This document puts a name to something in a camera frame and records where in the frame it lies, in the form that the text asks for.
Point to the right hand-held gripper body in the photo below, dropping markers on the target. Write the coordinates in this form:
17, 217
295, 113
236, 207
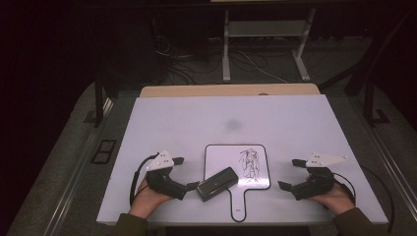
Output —
316, 185

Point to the black whiteboard eraser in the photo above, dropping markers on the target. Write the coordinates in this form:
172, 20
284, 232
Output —
216, 184

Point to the person's left hand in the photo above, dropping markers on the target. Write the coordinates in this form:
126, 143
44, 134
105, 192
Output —
146, 201

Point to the person's right hand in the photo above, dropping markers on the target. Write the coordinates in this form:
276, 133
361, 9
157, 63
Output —
337, 200

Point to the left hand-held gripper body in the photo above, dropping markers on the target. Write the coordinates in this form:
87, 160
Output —
162, 182

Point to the black metal frame leg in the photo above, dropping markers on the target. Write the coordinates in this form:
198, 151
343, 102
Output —
98, 101
369, 105

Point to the white metal stand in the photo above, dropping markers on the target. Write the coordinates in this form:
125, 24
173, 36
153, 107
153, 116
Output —
262, 29

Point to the aluminium floor rail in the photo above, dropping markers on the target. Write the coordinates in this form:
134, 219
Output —
390, 164
70, 183

